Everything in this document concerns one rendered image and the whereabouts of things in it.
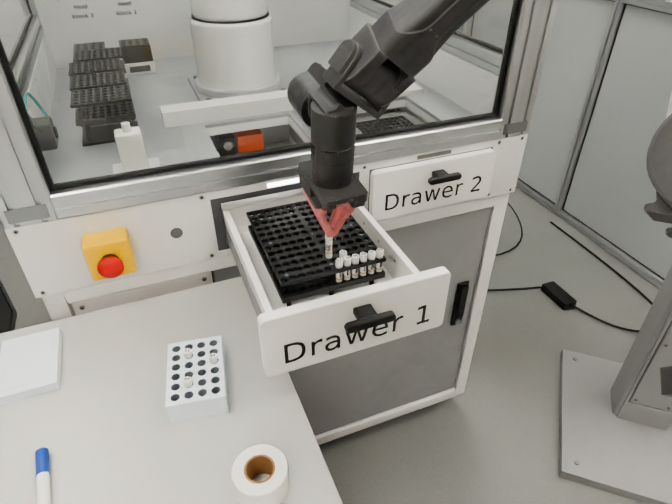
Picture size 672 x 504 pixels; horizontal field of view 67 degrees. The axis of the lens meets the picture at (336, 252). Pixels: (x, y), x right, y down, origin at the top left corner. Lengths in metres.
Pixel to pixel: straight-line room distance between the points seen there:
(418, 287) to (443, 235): 0.50
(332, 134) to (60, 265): 0.56
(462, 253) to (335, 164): 0.71
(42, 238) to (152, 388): 0.31
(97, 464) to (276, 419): 0.24
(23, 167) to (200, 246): 0.31
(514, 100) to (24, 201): 0.92
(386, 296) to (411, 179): 0.39
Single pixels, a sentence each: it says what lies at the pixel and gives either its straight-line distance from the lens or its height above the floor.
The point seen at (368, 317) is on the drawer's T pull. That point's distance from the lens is 0.70.
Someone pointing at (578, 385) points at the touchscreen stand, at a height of 0.03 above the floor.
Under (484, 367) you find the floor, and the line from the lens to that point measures 1.92.
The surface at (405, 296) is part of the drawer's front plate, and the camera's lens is 0.75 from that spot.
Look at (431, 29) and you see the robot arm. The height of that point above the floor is 1.26.
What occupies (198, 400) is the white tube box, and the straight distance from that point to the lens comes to 0.77.
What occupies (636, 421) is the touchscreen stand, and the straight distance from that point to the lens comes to 1.89.
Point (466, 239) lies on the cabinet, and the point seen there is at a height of 0.68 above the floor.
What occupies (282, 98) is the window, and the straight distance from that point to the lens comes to 0.92.
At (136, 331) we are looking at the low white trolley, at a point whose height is 0.76.
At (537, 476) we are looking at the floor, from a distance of 1.71.
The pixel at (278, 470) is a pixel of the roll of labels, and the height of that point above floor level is 0.80.
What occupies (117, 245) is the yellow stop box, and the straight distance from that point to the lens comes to 0.92.
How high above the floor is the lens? 1.39
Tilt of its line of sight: 36 degrees down
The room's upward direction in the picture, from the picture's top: straight up
